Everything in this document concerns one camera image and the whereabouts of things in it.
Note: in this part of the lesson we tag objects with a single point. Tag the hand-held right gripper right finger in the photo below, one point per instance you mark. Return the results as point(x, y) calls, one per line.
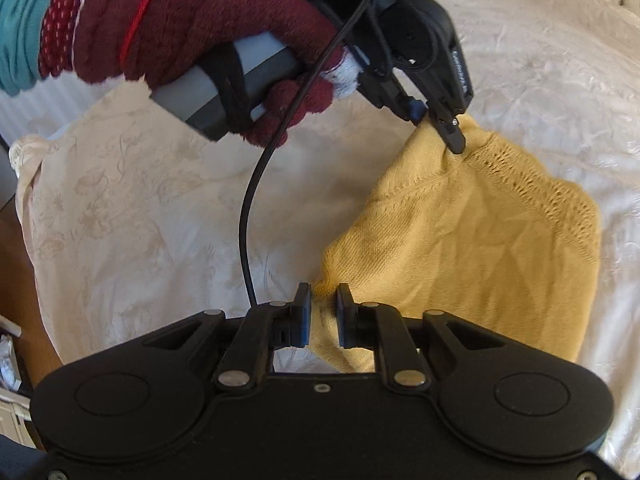
point(345, 322)

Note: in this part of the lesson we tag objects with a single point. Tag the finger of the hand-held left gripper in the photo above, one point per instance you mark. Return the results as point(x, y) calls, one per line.
point(415, 111)
point(450, 132)

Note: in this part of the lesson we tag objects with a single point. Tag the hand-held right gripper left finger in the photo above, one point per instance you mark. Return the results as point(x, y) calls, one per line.
point(302, 320)

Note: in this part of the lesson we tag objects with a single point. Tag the mustard yellow knit sweater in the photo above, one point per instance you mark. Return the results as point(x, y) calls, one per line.
point(450, 260)

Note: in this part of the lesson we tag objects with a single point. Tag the person's left forearm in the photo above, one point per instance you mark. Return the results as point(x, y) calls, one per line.
point(20, 20)

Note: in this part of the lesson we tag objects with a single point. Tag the person's left hand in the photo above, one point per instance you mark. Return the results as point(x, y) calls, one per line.
point(210, 15)

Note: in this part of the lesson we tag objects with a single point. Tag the white floral bedspread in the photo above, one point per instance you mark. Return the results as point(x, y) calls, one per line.
point(150, 235)

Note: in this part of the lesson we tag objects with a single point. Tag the white box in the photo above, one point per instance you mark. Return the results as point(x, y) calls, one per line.
point(10, 410)

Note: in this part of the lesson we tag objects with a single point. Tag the dark grey panel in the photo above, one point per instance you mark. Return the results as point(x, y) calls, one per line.
point(6, 175)

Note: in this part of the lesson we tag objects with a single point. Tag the white radiator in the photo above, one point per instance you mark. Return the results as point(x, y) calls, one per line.
point(30, 115)

